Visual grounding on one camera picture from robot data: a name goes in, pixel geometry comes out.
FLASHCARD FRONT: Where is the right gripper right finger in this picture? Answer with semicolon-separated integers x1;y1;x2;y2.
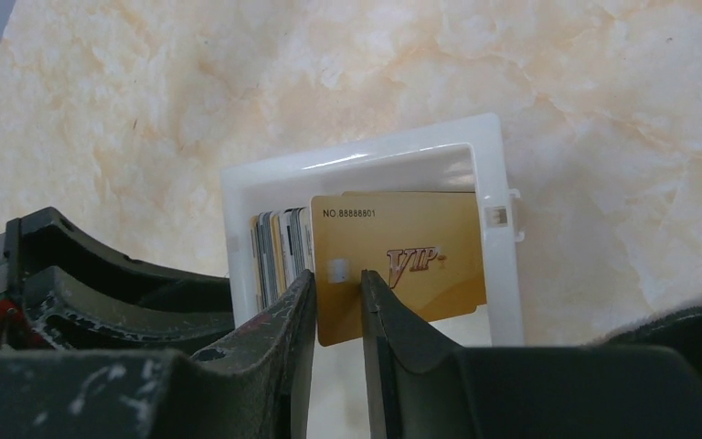
360;271;702;438

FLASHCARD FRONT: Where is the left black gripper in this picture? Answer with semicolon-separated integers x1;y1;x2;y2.
0;207;235;354

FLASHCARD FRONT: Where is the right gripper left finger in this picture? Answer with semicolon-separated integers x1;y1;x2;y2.
0;271;316;438

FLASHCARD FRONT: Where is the gold VIP credit card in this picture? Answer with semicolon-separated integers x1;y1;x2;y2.
310;192;487;347

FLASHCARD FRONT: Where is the white translucent plastic card box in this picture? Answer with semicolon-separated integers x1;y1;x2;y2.
220;113;525;346

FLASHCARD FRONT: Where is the stack of grey cards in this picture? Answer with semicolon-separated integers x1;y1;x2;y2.
250;207;315;311

